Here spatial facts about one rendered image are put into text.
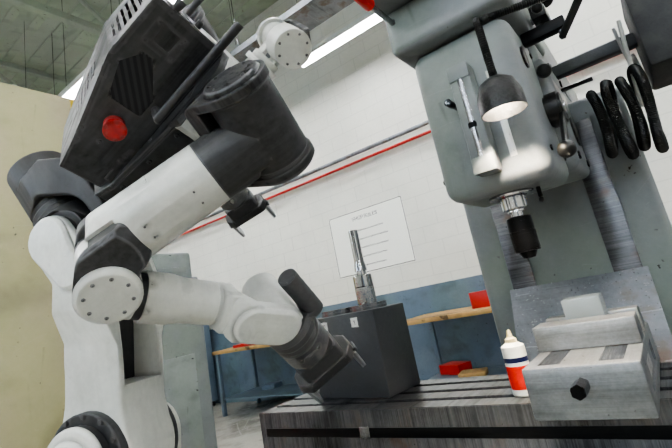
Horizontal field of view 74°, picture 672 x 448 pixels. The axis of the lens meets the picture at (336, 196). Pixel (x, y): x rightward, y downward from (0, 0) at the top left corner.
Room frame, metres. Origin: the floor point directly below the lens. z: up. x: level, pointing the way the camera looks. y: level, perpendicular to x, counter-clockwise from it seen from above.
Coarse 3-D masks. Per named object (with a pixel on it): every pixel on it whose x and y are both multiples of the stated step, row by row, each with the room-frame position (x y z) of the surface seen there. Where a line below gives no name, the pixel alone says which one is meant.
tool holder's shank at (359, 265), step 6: (354, 234) 1.10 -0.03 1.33; (354, 240) 1.10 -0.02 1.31; (354, 246) 1.10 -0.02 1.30; (360, 246) 1.11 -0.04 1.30; (354, 252) 1.10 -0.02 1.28; (360, 252) 1.10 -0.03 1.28; (354, 258) 1.10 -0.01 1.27; (360, 258) 1.10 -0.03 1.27; (354, 264) 1.11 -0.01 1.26; (360, 264) 1.10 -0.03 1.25; (360, 270) 1.09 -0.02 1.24
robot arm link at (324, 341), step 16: (320, 336) 0.80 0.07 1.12; (336, 336) 0.89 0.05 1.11; (304, 352) 0.78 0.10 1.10; (320, 352) 0.80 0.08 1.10; (336, 352) 0.85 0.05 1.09; (352, 352) 0.88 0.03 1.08; (304, 368) 0.81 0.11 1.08; (320, 368) 0.85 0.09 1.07; (336, 368) 0.87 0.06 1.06; (304, 384) 0.86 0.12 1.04; (320, 384) 0.87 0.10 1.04
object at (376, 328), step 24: (336, 312) 1.13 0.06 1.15; (360, 312) 1.05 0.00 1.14; (384, 312) 1.06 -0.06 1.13; (360, 336) 1.06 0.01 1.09; (384, 336) 1.04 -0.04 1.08; (408, 336) 1.11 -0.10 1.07; (384, 360) 1.03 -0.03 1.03; (408, 360) 1.09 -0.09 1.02; (336, 384) 1.13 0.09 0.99; (360, 384) 1.08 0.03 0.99; (384, 384) 1.03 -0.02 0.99; (408, 384) 1.08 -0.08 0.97
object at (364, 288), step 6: (354, 282) 1.10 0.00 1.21; (360, 282) 1.09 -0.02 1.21; (366, 282) 1.09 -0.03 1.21; (372, 282) 1.10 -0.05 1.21; (360, 288) 1.09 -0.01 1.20; (366, 288) 1.09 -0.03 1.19; (372, 288) 1.10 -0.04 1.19; (360, 294) 1.09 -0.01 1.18; (366, 294) 1.09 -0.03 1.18; (372, 294) 1.09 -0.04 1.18; (360, 300) 1.09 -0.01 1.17; (366, 300) 1.09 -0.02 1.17; (372, 300) 1.09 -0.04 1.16
